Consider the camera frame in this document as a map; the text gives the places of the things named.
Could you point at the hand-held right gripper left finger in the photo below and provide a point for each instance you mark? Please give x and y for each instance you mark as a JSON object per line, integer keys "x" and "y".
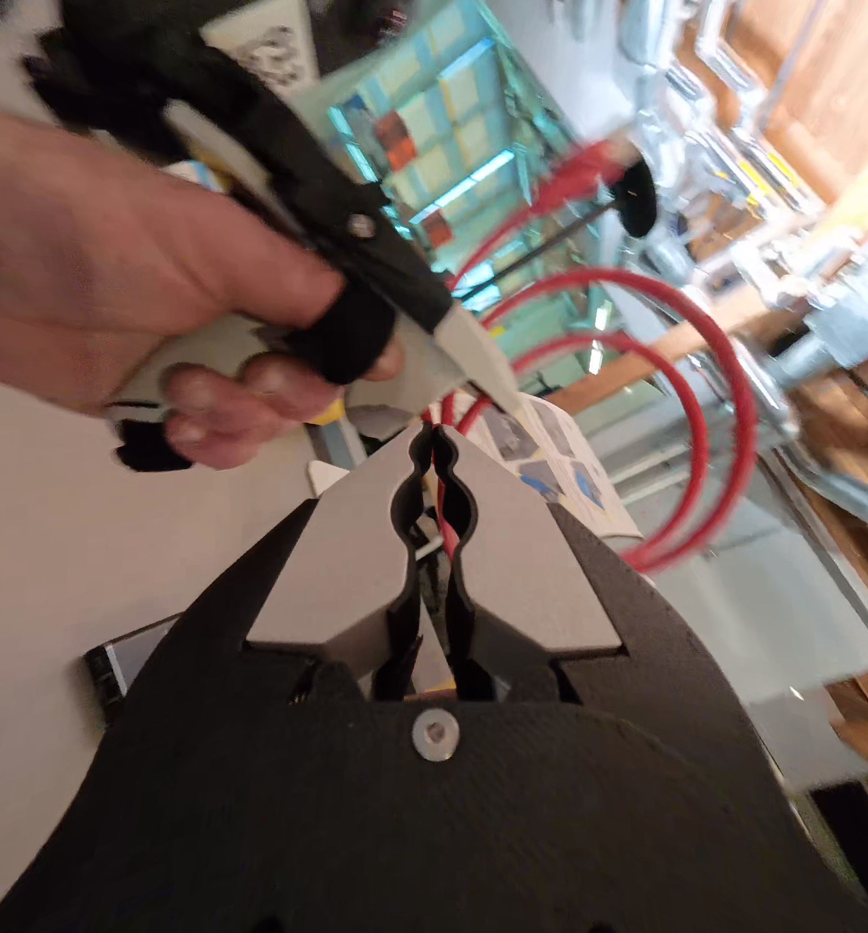
{"x": 339, "y": 576}

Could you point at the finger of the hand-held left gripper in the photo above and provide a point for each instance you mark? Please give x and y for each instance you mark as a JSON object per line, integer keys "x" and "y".
{"x": 387, "y": 412}
{"x": 470, "y": 357}

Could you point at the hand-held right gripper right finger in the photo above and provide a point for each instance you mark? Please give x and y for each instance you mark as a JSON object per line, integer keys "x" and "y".
{"x": 536, "y": 583}

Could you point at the black ethernet splitter box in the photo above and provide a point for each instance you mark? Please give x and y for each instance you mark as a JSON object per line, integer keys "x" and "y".
{"x": 106, "y": 674}

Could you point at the person's left hand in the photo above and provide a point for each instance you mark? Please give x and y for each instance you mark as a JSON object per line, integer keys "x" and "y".
{"x": 113, "y": 277}

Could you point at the white and wooden document stand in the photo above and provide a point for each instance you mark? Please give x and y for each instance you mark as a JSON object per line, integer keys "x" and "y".
{"x": 328, "y": 477}

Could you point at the printed instruction sheet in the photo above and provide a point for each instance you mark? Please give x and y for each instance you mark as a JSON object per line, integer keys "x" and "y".
{"x": 550, "y": 452}

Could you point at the black floor lamp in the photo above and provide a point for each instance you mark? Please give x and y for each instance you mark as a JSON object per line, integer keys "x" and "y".
{"x": 637, "y": 197}

